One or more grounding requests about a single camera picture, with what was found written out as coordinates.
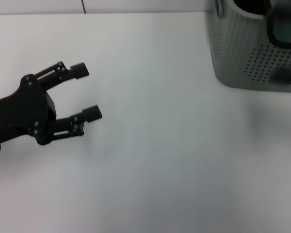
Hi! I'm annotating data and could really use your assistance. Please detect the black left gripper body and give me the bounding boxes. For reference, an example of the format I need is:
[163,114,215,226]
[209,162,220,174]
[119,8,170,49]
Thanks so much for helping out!
[0,74,57,146]

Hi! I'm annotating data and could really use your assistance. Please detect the teal towel with black edging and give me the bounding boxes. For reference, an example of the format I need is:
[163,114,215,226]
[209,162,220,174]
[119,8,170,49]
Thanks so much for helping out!
[266,0,291,51]

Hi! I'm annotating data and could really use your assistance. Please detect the grey perforated storage box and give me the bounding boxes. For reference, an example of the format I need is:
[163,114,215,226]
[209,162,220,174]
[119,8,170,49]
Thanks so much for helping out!
[211,0,291,94]

